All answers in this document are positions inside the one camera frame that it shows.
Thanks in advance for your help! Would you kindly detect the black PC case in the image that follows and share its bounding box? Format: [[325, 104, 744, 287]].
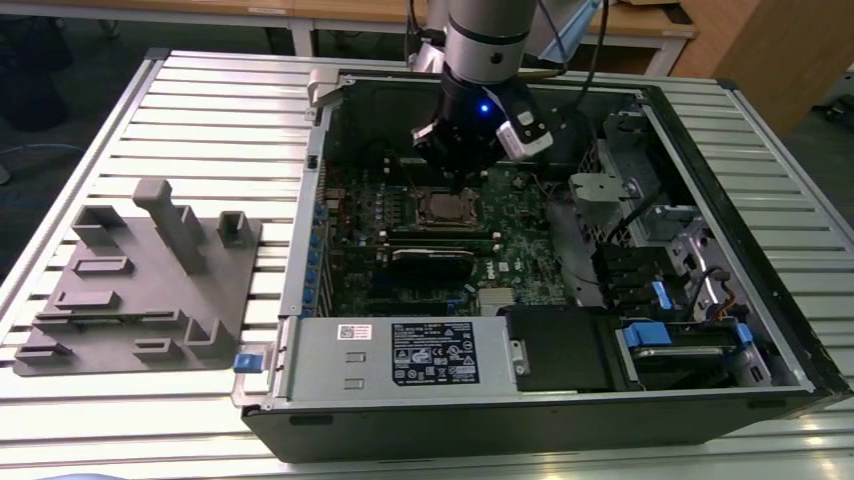
[[230, 69, 854, 464]]

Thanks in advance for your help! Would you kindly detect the metal socket cover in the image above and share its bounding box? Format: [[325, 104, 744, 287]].
[[417, 188, 485, 231]]

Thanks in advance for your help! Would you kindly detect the coloured wire bundle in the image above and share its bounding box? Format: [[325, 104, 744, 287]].
[[708, 297, 746, 324]]

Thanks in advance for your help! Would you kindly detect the office chair base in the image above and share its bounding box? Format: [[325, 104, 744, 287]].
[[810, 69, 854, 121]]

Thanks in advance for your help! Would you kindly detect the black graphics card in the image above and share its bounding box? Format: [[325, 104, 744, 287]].
[[389, 246, 481, 297]]

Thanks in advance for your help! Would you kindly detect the blue floor cable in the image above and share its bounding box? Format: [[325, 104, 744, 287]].
[[0, 142, 88, 157]]

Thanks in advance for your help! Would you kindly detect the wooden cabinet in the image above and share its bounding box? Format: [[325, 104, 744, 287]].
[[673, 0, 854, 141]]

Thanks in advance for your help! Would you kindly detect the grey plastic strip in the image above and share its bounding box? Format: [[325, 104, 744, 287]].
[[545, 197, 606, 307]]

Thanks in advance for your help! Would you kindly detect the grey case latch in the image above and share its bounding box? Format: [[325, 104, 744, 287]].
[[305, 67, 346, 110]]

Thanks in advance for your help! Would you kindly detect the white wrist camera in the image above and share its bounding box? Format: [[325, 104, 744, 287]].
[[497, 84, 557, 162]]

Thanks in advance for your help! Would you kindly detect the thick black cable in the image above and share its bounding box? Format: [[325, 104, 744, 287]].
[[551, 106, 601, 170]]

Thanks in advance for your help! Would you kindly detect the silver metal bracket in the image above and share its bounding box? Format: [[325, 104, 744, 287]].
[[566, 172, 646, 224]]

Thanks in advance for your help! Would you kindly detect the wooden desk white frame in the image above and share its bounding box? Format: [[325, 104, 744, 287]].
[[0, 0, 315, 59], [313, 0, 700, 76]]

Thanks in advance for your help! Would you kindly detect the thin black cable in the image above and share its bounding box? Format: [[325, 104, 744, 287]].
[[605, 182, 666, 247]]

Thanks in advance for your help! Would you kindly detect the perforated metal drive cage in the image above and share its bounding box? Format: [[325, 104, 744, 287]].
[[590, 109, 713, 251]]

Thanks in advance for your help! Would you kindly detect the grey parts rack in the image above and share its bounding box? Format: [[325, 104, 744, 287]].
[[11, 178, 266, 377]]

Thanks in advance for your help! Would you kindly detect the black connector block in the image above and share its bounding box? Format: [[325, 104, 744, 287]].
[[591, 243, 673, 314]]

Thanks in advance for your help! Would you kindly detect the green motherboard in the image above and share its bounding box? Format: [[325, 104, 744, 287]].
[[318, 152, 586, 319]]

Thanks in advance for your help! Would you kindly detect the CPU socket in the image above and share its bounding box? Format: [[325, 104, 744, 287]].
[[411, 185, 490, 234]]

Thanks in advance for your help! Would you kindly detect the silver power supply unit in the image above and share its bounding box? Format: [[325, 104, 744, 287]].
[[270, 315, 521, 404]]

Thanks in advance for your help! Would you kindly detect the hard disk in blue carrier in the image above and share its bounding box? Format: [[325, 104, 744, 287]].
[[617, 319, 754, 392]]

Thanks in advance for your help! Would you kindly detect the silver chipset heat sink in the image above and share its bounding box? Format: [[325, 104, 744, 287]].
[[477, 286, 521, 308]]

